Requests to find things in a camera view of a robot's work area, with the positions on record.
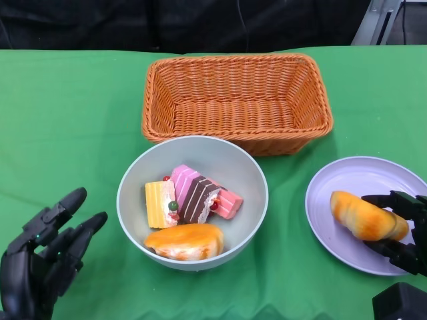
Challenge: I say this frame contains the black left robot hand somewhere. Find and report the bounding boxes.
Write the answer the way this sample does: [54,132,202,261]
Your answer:
[0,186,109,320]

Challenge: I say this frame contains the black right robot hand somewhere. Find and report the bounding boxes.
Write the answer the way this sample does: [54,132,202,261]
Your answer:
[361,190,427,276]

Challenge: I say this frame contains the plump orange croissant bread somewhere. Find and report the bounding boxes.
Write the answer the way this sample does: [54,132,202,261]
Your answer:
[330,190,410,241]

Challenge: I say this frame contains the grey round bowl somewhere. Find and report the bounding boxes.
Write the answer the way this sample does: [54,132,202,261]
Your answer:
[116,135,270,271]

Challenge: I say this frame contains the lavender round plate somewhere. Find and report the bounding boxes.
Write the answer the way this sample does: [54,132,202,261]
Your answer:
[305,155,427,277]

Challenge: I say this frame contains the yellow cake slice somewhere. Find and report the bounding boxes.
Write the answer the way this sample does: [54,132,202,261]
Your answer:
[145,179,179,230]

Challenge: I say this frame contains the orange donut bread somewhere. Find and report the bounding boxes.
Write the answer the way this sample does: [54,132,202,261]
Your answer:
[143,223,225,261]

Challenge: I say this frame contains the pink layered cake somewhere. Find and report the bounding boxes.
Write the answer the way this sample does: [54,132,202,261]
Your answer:
[208,186,244,221]

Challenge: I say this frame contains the pink brown striped cake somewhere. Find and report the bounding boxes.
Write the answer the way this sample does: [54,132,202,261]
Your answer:
[171,164,223,224]

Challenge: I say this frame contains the orange wicker basket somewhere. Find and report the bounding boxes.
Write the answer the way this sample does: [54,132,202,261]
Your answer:
[141,53,334,157]

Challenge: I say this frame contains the green tablecloth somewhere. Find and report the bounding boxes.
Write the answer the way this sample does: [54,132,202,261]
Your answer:
[0,45,427,320]

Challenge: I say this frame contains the black backdrop cloth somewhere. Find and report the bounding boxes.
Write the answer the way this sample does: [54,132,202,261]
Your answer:
[0,0,371,56]

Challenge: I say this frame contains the black cable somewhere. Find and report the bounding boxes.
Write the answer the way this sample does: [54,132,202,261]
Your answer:
[400,0,407,45]

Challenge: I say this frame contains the grey metal frame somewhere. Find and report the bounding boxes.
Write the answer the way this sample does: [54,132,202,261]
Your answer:
[350,0,404,47]

